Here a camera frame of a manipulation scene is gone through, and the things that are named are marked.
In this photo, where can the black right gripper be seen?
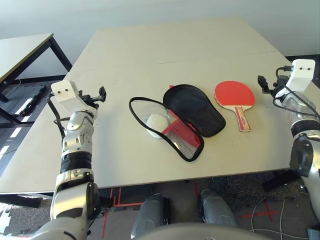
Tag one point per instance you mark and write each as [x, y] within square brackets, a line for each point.
[278, 88]

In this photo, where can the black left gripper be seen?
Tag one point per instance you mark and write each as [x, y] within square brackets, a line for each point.
[90, 100]

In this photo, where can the red ping-pong paddle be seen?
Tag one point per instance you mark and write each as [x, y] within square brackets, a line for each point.
[235, 93]

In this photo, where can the white plush toy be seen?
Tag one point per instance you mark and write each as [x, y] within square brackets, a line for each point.
[156, 122]

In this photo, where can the black red paddle case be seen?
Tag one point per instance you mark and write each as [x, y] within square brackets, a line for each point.
[195, 107]

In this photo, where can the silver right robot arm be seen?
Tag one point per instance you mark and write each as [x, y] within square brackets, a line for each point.
[303, 155]

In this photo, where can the black foam floor mat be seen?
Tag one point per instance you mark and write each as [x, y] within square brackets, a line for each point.
[32, 96]

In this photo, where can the black table foot bar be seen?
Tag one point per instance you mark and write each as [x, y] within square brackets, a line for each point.
[282, 178]
[25, 200]

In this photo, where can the grey speckled floor mat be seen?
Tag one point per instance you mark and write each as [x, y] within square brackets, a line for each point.
[237, 190]

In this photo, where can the grey left robot leg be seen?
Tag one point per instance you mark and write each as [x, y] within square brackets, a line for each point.
[150, 215]

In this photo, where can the grey robot leg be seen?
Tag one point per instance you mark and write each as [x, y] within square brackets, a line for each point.
[150, 215]
[217, 210]

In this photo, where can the grey right robot leg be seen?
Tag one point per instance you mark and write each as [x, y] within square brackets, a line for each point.
[217, 210]

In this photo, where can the grey puzzle foam mat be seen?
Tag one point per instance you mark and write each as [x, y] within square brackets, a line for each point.
[22, 217]

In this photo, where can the grey robot torso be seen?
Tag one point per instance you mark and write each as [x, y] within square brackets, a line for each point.
[200, 232]

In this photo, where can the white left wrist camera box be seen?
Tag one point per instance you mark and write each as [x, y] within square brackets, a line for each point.
[63, 91]

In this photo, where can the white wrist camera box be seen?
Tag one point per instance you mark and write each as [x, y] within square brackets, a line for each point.
[63, 91]
[302, 72]

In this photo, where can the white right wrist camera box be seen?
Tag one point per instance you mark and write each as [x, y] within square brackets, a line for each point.
[302, 72]

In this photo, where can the side table with black frame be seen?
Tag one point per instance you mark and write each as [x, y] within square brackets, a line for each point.
[22, 47]

